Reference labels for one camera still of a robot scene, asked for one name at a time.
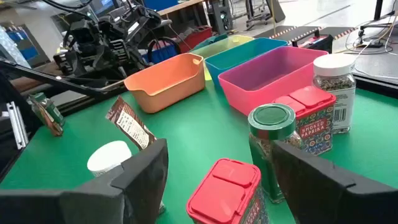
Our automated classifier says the pink plastic bin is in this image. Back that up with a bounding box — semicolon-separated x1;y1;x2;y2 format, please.
218;46;330;116

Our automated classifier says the blue crate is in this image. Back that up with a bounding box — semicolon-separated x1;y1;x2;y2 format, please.
141;43;180;65

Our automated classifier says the floor cable bundle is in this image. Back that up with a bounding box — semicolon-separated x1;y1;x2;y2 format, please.
343;12;398;82

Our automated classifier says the wooden desk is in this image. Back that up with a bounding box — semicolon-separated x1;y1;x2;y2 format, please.
157;0;206;16

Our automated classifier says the black computer tower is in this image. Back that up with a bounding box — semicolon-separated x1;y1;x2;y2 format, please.
211;0;234;35

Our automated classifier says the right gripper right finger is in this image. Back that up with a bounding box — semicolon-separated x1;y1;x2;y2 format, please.
272;139;398;224

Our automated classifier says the blue plastic bin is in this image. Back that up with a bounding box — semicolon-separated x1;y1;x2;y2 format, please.
204;37;289;91

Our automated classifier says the brown spice pouch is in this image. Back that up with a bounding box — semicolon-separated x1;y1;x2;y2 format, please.
105;95;157;151

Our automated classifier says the black table frame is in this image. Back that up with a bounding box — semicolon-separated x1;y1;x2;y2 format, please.
0;60;127;97

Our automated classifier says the orange plastic bin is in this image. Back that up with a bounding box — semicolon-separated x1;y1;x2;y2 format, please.
123;52;206;114

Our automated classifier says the red crate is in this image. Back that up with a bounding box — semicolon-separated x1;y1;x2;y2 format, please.
178;26;213;54

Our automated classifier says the silver metal bracket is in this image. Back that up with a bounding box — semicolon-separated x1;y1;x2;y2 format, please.
6;101;29;150

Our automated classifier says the red and black tool case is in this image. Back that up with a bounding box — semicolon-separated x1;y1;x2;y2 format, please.
292;29;334;54

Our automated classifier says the yellow-green plastic bin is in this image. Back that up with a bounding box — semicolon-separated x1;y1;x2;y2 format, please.
191;34;254;82

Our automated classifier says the green-lid spice jar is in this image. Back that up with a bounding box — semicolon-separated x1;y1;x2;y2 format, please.
27;92;65;127
248;103;302;203

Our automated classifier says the white-lid spice jar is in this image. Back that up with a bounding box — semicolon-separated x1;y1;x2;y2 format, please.
86;140;165;215
312;53;357;134

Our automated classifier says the red-lid smoked paprika tin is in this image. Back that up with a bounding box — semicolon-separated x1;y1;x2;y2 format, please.
186;157;270;224
272;85;336;156

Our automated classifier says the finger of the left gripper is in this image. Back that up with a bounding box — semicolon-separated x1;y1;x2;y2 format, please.
52;50;79;77
108;39;129;63

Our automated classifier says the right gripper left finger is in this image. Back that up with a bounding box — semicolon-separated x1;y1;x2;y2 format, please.
0;138;169;224

